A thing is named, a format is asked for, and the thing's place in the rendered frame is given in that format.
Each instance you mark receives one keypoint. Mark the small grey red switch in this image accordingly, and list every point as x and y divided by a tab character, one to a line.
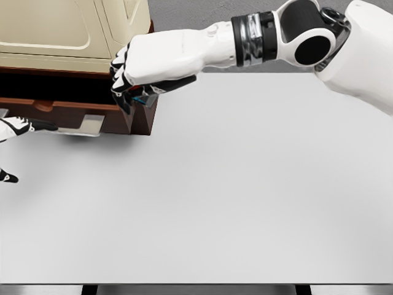
146	99

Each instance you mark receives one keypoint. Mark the cream and brown cabinet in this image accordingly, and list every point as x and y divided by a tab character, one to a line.
52	27

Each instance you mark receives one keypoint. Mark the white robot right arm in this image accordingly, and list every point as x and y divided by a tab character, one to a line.
362	49

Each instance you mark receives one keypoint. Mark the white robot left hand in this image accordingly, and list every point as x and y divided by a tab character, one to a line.
17	126

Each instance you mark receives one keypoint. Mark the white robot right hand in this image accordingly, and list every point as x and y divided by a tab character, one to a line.
159	55

